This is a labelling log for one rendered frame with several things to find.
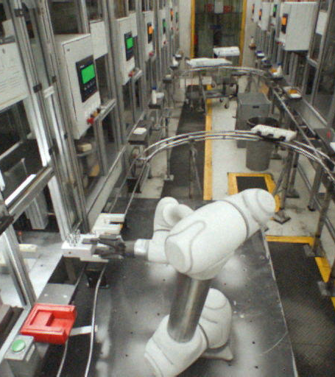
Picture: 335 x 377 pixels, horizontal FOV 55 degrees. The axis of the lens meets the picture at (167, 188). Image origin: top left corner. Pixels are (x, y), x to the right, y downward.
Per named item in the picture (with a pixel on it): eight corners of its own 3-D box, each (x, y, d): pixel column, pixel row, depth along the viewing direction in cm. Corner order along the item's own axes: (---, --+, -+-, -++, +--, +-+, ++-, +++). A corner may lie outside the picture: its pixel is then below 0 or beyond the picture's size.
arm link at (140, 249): (150, 235, 140) (137, 234, 141) (146, 249, 133) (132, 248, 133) (151, 251, 145) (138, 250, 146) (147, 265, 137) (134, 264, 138)
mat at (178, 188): (212, 215, 337) (212, 214, 337) (156, 213, 344) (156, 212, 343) (210, 84, 837) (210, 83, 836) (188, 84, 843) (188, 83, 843)
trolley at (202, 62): (190, 112, 638) (190, 60, 589) (182, 104, 685) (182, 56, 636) (232, 108, 652) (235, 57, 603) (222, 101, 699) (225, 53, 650)
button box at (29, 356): (31, 381, 105) (21, 358, 99) (8, 378, 106) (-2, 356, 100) (42, 357, 112) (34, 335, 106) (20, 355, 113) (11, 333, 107)
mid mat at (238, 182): (286, 220, 326) (287, 219, 325) (231, 218, 332) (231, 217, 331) (271, 174, 411) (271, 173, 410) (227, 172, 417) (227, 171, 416)
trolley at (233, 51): (241, 95, 737) (244, 48, 687) (215, 96, 736) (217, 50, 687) (233, 86, 809) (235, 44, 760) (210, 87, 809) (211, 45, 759)
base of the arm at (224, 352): (230, 316, 151) (230, 308, 148) (233, 361, 132) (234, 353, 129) (191, 313, 153) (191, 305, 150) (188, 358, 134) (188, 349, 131)
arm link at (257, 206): (229, 194, 103) (199, 210, 95) (269, 171, 88) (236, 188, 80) (251, 230, 101) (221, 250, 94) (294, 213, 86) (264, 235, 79)
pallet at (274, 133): (250, 138, 308) (251, 128, 303) (257, 133, 318) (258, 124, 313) (288, 146, 288) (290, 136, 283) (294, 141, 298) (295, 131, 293)
